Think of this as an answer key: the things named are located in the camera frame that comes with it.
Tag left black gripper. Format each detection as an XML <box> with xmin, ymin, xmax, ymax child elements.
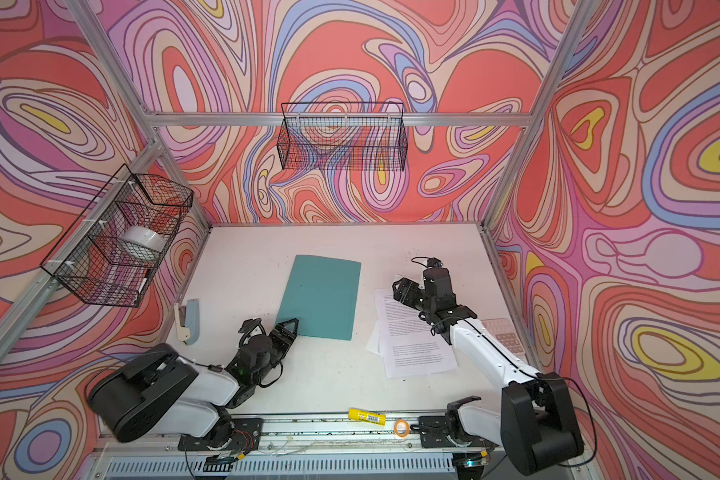
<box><xmin>251</xmin><ymin>320</ymin><xmax>300</xmax><ymax>389</ymax></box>

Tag printed white paper sheet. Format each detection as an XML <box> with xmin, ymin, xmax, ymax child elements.
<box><xmin>374</xmin><ymin>289</ymin><xmax>457</xmax><ymax>379</ymax></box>

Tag teal paper folder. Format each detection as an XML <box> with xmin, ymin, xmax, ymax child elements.
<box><xmin>277</xmin><ymin>255</ymin><xmax>361</xmax><ymax>341</ymax></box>

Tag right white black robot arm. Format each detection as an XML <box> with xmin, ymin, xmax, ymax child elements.
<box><xmin>392</xmin><ymin>263</ymin><xmax>585</xmax><ymax>475</ymax></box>

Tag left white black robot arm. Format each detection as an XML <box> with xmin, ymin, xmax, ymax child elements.
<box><xmin>87</xmin><ymin>318</ymin><xmax>300</xmax><ymax>450</ymax></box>

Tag lower white paper sheets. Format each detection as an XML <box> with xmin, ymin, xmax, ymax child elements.
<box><xmin>366</xmin><ymin>321</ymin><xmax>382</xmax><ymax>356</ymax></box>

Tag grey blue stapler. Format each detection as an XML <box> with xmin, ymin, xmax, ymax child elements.
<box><xmin>174</xmin><ymin>299</ymin><xmax>200</xmax><ymax>345</ymax></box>

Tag pink white calculator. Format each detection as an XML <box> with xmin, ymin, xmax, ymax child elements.
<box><xmin>481</xmin><ymin>318</ymin><xmax>526</xmax><ymax>359</ymax></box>

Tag yellow glue stick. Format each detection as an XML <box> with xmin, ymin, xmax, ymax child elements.
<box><xmin>348</xmin><ymin>408</ymin><xmax>387</xmax><ymax>426</ymax></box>

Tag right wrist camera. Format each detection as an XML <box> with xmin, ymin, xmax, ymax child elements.
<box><xmin>426</xmin><ymin>257</ymin><xmax>443</xmax><ymax>268</ymax></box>

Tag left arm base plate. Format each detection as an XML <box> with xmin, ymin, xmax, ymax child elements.
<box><xmin>178</xmin><ymin>417</ymin><xmax>264</xmax><ymax>453</ymax></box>

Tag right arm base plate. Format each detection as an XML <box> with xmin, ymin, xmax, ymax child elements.
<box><xmin>411</xmin><ymin>414</ymin><xmax>496</xmax><ymax>451</ymax></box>

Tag left black wire basket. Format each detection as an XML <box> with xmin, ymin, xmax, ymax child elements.
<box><xmin>41</xmin><ymin>165</ymin><xmax>194</xmax><ymax>308</ymax></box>

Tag black wire basket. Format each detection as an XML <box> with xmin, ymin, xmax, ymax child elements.
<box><xmin>41</xmin><ymin>165</ymin><xmax>194</xmax><ymax>308</ymax></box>
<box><xmin>277</xmin><ymin>101</ymin><xmax>409</xmax><ymax>172</ymax></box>

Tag back black wire basket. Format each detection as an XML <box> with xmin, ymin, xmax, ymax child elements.
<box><xmin>277</xmin><ymin>101</ymin><xmax>409</xmax><ymax>172</ymax></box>

